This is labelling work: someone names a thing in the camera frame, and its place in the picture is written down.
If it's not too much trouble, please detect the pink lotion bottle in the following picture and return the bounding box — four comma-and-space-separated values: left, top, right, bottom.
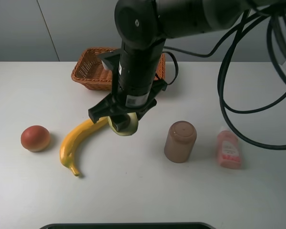
216, 127, 242, 169

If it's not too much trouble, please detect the brown wicker basket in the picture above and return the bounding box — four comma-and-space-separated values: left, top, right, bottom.
71, 45, 168, 94

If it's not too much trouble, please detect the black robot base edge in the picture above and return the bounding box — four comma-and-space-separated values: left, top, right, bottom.
42, 222, 214, 229

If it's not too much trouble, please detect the red orange round fruit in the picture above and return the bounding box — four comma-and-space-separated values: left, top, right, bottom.
20, 125, 51, 152

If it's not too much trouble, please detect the black looped cable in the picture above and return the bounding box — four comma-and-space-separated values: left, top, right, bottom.
217, 0, 286, 151

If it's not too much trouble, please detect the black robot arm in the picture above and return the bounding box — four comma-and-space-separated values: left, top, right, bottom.
88, 0, 249, 131

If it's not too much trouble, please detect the yellow banana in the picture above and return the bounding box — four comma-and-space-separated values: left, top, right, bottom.
59, 117, 108, 177

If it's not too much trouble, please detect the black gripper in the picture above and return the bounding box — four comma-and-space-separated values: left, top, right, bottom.
88, 39, 167, 131

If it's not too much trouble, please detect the brown translucent plastic cup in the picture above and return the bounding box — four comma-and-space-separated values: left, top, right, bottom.
164, 121, 197, 163

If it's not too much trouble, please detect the halved avocado with pit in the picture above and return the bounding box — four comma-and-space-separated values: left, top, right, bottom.
107, 113, 139, 136

